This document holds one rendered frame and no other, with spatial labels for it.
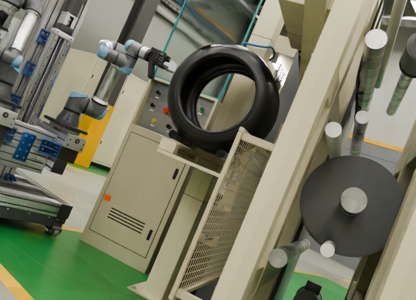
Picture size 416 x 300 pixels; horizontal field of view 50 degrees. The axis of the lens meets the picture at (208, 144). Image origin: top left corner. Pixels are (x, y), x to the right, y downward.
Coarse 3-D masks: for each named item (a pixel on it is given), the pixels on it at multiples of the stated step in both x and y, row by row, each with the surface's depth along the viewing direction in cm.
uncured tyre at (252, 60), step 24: (216, 48) 233; (240, 48) 231; (192, 72) 256; (216, 72) 261; (240, 72) 257; (264, 72) 225; (168, 96) 239; (192, 96) 262; (264, 96) 222; (192, 120) 259; (264, 120) 224; (216, 144) 226
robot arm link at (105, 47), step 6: (102, 42) 281; (108, 42) 284; (114, 42) 291; (102, 48) 252; (108, 48) 254; (102, 54) 253; (108, 54) 253; (114, 54) 255; (108, 60) 255; (114, 60) 255
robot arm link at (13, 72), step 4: (0, 64) 259; (4, 64) 260; (0, 68) 259; (4, 68) 260; (8, 68) 260; (12, 68) 261; (16, 68) 263; (20, 68) 267; (0, 72) 260; (4, 72) 260; (8, 72) 261; (12, 72) 262; (16, 72) 264; (0, 76) 260; (4, 76) 260; (8, 76) 261; (12, 76) 263; (16, 76) 265; (4, 80) 260; (8, 80) 261; (12, 80) 264
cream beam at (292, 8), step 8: (280, 0) 204; (288, 0) 202; (296, 0) 201; (304, 0) 200; (280, 8) 213; (288, 8) 209; (296, 8) 206; (288, 16) 218; (296, 16) 214; (288, 24) 228; (296, 24) 224; (288, 32) 238; (296, 32) 234; (296, 40) 245; (296, 48) 258
